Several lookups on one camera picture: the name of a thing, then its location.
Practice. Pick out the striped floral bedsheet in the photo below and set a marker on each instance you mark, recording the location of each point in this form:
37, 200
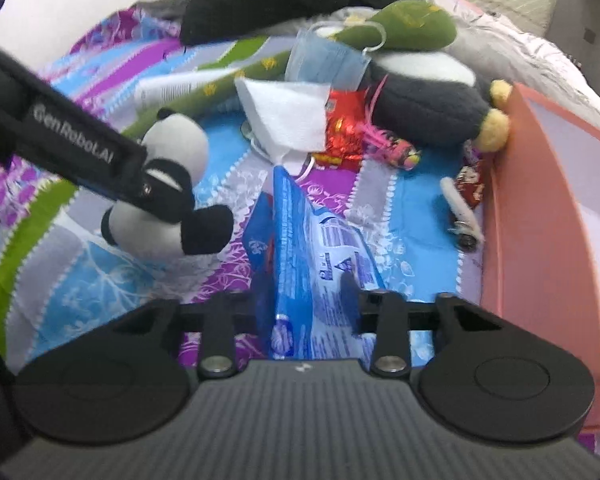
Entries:
415, 195

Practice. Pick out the grey penguin plush toy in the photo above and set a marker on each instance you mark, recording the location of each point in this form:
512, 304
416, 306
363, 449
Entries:
430, 105

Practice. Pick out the red foil snack packet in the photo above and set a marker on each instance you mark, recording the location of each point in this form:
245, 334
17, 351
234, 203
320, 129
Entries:
342, 135

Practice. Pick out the blue face mask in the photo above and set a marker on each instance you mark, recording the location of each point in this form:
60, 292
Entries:
325, 60

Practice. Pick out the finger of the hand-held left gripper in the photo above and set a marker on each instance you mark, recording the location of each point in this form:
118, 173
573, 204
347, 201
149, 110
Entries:
143, 188

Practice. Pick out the panda plush toy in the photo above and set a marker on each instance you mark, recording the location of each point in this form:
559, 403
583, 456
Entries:
175, 140

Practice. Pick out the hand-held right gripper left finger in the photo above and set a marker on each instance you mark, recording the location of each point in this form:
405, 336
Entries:
220, 331

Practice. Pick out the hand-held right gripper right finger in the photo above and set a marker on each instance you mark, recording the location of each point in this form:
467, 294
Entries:
351, 300

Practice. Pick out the small red packet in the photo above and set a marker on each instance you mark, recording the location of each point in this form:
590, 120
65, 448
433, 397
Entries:
470, 182

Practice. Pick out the white tube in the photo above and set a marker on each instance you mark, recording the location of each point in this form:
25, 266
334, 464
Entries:
180, 87

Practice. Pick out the white tissue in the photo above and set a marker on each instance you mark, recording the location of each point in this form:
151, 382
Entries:
285, 115

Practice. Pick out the pink cardboard box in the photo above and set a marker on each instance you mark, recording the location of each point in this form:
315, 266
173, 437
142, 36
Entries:
530, 260

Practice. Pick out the long green plush toy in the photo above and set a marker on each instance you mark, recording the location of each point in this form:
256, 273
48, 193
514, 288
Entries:
405, 22

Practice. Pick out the wall socket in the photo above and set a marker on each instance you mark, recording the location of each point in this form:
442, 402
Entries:
590, 35

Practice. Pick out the white quilt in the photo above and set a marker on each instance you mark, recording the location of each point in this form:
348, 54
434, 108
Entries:
535, 60

